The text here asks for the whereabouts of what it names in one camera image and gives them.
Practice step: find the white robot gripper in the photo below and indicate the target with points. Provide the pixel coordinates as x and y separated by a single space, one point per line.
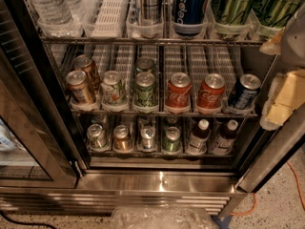
294 43

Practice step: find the blue can middle shelf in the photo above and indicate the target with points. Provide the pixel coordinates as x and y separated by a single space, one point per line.
246 88

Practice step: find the red coca-cola can right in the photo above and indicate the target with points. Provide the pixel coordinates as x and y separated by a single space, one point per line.
212 88

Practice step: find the red coca-cola can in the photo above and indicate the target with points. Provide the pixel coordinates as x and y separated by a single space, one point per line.
179 87
212 88

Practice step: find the green can top shelf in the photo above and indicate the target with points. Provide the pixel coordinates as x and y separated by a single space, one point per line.
230 17

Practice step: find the green can shelf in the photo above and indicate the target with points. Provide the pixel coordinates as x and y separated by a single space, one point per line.
144 92
230 17
171 141

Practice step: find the red coca-cola can left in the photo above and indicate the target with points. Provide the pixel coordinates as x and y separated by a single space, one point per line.
179 87

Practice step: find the blue pepsi can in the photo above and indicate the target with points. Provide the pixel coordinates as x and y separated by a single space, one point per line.
188 16

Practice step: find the green can bottom shelf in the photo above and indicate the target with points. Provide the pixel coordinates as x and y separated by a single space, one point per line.
171 141

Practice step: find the green can middle shelf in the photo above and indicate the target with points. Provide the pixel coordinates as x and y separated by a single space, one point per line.
144 92

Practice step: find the silver can bottom shelf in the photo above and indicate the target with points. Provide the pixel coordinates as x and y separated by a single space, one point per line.
147 137

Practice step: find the plaid patterned can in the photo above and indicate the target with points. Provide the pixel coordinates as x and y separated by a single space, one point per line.
150 12

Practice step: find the white green soda can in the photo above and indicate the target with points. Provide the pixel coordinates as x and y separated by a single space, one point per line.
113 87

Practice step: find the stainless steel fridge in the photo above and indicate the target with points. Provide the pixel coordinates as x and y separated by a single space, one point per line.
107 178

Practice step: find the gold can bottom shelf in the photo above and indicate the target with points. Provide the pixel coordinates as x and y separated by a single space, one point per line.
122 140

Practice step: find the silver green can bottom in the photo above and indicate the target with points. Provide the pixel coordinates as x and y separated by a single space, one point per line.
97 137

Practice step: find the gold can rear left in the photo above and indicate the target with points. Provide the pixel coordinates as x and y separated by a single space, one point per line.
87 65

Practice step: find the gold can front left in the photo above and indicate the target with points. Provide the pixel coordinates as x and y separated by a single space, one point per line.
80 87

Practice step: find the glass fridge door left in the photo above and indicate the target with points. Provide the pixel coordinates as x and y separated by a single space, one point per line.
31 154

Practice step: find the brown bottle right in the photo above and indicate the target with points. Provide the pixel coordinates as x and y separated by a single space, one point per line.
224 139

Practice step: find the brown bottle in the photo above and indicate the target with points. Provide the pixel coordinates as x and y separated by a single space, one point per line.
198 138
224 139

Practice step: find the brown bottle left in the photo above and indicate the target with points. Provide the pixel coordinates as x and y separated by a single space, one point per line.
198 138

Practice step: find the clear plastic bag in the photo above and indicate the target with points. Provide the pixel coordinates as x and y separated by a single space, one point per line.
161 218

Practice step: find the clear water bottle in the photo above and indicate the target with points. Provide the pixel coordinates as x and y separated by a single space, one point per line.
53 12

